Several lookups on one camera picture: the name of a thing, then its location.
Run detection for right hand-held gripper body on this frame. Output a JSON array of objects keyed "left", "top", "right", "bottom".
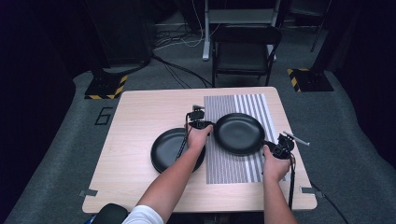
[{"left": 269, "top": 131, "right": 311, "bottom": 161}]

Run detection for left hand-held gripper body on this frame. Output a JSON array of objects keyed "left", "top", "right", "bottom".
[{"left": 185, "top": 105, "right": 207, "bottom": 130}]

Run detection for black round plate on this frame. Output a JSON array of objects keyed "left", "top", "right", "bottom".
[
  {"left": 213, "top": 112, "right": 267, "bottom": 157},
  {"left": 149, "top": 127, "right": 206, "bottom": 175}
]

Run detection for person's left hand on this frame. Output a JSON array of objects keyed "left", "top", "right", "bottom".
[{"left": 186, "top": 122, "right": 215, "bottom": 151}]

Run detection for person's right hand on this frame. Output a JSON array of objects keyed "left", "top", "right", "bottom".
[{"left": 262, "top": 144, "right": 292, "bottom": 184}]

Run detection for striped grey placemat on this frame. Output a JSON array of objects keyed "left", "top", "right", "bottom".
[{"left": 204, "top": 92, "right": 291, "bottom": 186}]

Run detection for grey tape piece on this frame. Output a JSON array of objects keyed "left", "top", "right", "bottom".
[
  {"left": 299, "top": 186, "right": 324, "bottom": 199},
  {"left": 78, "top": 189, "right": 99, "bottom": 198}
]

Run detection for black yellow striped stand base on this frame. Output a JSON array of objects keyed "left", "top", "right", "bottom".
[
  {"left": 84, "top": 74, "right": 129, "bottom": 101},
  {"left": 286, "top": 67, "right": 334, "bottom": 93}
]

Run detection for black folding chair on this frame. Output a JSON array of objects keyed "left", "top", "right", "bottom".
[{"left": 210, "top": 24, "right": 283, "bottom": 88}]

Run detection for black cabinet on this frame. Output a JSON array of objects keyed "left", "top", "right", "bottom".
[{"left": 83, "top": 0, "right": 158, "bottom": 68}]

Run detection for white shirt sleeve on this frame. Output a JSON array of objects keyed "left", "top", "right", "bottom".
[{"left": 121, "top": 204, "right": 165, "bottom": 224}]

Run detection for dark curtain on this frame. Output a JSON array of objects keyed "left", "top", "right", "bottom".
[
  {"left": 311, "top": 0, "right": 396, "bottom": 169},
  {"left": 0, "top": 0, "right": 110, "bottom": 216}
]

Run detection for black rounded armrest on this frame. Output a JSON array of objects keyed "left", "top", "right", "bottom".
[{"left": 91, "top": 203, "right": 129, "bottom": 224}]

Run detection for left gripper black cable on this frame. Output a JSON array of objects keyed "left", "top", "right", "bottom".
[{"left": 175, "top": 112, "right": 191, "bottom": 161}]

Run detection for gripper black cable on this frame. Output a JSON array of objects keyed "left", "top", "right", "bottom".
[
  {"left": 288, "top": 153, "right": 297, "bottom": 210},
  {"left": 175, "top": 112, "right": 191, "bottom": 161}
]

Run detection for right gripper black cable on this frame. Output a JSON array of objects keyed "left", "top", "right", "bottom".
[{"left": 288, "top": 153, "right": 297, "bottom": 210}]

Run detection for black floor cables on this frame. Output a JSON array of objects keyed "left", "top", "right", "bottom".
[{"left": 151, "top": 52, "right": 213, "bottom": 90}]

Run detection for black cable at table edge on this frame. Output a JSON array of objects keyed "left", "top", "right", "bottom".
[{"left": 309, "top": 180, "right": 350, "bottom": 224}]

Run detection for white floor cables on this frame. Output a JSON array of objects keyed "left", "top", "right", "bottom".
[{"left": 153, "top": 0, "right": 216, "bottom": 52}]

